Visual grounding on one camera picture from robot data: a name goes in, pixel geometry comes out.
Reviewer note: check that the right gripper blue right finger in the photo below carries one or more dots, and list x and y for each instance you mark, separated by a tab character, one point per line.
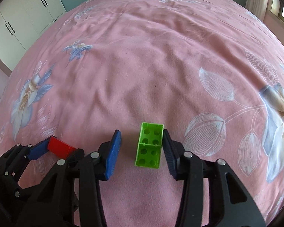
172	153

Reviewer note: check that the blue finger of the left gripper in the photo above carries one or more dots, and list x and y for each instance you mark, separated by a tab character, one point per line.
39	149

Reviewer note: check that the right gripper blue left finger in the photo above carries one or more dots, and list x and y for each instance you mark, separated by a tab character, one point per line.
111	154

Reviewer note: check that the green toy block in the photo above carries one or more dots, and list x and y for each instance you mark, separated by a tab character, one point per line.
149	146

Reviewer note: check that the red toy block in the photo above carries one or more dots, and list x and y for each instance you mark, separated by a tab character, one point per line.
59	148

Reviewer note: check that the pink floral bed sheet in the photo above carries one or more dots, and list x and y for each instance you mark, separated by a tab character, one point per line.
208	70

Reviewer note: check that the white wardrobe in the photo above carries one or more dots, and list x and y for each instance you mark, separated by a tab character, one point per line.
22	22

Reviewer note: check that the window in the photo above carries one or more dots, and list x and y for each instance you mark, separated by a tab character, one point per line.
277	9

